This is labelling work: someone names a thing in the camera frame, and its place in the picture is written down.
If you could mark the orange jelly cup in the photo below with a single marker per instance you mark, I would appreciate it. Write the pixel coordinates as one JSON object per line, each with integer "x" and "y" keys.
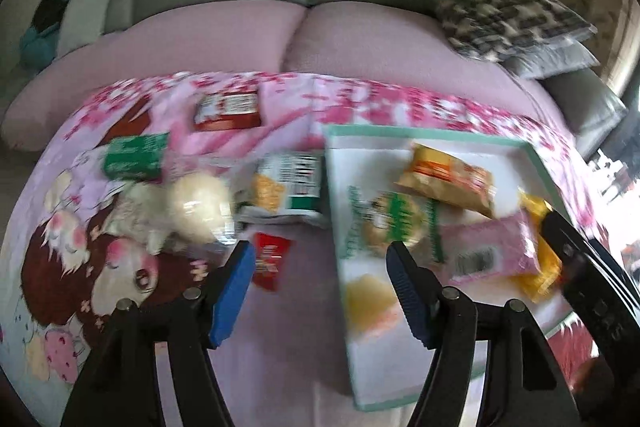
{"x": 372, "y": 307}

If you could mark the orange beige snack packet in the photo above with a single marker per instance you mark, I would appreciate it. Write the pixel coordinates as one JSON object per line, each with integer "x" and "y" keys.
{"x": 437, "y": 175}

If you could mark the beige foil snack packet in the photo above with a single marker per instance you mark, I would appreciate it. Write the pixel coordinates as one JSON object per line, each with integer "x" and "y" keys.
{"x": 141, "y": 213}

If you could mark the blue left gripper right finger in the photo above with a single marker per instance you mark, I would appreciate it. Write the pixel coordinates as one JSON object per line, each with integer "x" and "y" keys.
{"x": 417, "y": 290}

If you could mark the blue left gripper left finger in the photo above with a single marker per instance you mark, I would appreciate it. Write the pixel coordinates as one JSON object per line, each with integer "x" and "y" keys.
{"x": 231, "y": 284}

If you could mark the pink barcode snack packet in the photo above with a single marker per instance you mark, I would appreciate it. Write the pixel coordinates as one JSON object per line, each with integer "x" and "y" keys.
{"x": 502, "y": 247}

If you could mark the green bordered clear biscuit packet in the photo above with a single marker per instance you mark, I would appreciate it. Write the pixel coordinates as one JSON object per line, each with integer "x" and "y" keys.
{"x": 391, "y": 216}

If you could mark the black beige patterned pillow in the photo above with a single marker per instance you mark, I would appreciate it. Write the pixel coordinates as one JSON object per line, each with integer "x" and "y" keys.
{"x": 495, "y": 30}

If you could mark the pink cartoon blanket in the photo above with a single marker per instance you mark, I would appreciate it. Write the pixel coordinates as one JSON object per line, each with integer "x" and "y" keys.
{"x": 77, "y": 242}

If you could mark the green white cracker packet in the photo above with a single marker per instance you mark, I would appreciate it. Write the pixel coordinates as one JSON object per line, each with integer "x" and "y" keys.
{"x": 284, "y": 188}

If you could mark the yellow bread packet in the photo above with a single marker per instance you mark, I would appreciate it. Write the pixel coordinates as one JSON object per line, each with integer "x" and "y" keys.
{"x": 539, "y": 286}

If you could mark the teal bag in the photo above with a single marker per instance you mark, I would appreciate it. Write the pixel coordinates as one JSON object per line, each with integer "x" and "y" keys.
{"x": 38, "y": 47}

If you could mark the clear packet round bun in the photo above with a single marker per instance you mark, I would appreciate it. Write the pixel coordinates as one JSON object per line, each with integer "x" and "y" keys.
{"x": 204, "y": 196}

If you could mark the pink sofa seat cover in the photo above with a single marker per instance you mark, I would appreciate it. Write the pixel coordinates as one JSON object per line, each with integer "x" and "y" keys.
{"x": 343, "y": 39}

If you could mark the light grey cushion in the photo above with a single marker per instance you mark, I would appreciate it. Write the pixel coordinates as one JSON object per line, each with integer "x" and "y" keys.
{"x": 82, "y": 24}

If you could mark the red milk biscuit packet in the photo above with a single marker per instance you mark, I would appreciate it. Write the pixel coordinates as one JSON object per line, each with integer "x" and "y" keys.
{"x": 228, "y": 111}

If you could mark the grey pillow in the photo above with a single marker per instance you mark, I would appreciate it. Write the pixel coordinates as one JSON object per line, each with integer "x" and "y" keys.
{"x": 550, "y": 61}

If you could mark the red flower snack bag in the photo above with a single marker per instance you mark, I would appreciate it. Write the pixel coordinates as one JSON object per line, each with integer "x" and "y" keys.
{"x": 271, "y": 253}

